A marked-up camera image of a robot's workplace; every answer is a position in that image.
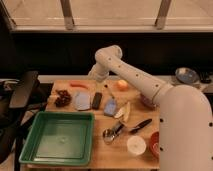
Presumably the light blue sponge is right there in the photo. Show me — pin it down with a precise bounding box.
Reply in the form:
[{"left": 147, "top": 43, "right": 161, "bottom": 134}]
[{"left": 73, "top": 92, "right": 90, "bottom": 111}]

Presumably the black chair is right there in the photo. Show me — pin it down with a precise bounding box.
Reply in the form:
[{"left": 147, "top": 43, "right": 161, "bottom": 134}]
[{"left": 0, "top": 71, "right": 46, "bottom": 171}]

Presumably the metal measuring cup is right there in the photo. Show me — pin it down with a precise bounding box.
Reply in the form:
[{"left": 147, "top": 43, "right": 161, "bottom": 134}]
[{"left": 102, "top": 121, "right": 124, "bottom": 144}]

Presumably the grey blue plate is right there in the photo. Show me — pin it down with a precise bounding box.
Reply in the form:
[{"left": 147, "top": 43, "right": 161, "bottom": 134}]
[{"left": 175, "top": 67, "right": 198, "bottom": 84}]

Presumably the green plastic tray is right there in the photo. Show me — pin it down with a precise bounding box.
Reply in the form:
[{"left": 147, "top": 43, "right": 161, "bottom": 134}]
[{"left": 19, "top": 112, "right": 94, "bottom": 166}]

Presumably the black handled knife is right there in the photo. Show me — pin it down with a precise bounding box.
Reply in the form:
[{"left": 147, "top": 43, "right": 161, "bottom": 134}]
[{"left": 129, "top": 119, "right": 152, "bottom": 134}]

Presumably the yellow banana slice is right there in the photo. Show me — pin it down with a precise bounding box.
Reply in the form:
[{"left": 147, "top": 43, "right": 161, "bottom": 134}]
[{"left": 114, "top": 102, "right": 131, "bottom": 122}]

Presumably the white round lid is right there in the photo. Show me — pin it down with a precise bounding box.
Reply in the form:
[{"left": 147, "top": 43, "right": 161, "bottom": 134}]
[{"left": 126, "top": 136, "right": 147, "bottom": 156}]

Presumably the purple bowl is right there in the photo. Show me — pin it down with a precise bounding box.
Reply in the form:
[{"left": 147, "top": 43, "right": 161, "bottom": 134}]
[{"left": 140, "top": 94, "right": 156, "bottom": 110}]

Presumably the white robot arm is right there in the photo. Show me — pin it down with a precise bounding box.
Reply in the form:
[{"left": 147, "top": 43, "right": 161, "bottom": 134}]
[{"left": 89, "top": 45, "right": 213, "bottom": 171}]

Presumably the red bowl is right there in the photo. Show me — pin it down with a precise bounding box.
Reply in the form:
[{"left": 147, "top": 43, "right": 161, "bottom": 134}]
[{"left": 149, "top": 132, "right": 159, "bottom": 158}]

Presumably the wooden table board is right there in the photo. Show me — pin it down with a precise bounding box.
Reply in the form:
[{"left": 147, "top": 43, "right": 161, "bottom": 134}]
[{"left": 27, "top": 79, "right": 161, "bottom": 170}]

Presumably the orange fruit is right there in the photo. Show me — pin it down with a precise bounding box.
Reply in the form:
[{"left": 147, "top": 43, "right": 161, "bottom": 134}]
[{"left": 117, "top": 80, "right": 128, "bottom": 91}]

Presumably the black rectangular block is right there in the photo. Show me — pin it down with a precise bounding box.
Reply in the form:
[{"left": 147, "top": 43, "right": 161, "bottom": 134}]
[{"left": 92, "top": 92, "right": 102, "bottom": 109}]

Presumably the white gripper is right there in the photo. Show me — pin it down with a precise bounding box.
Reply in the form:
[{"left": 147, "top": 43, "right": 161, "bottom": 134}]
[{"left": 88, "top": 63, "right": 109, "bottom": 82}]

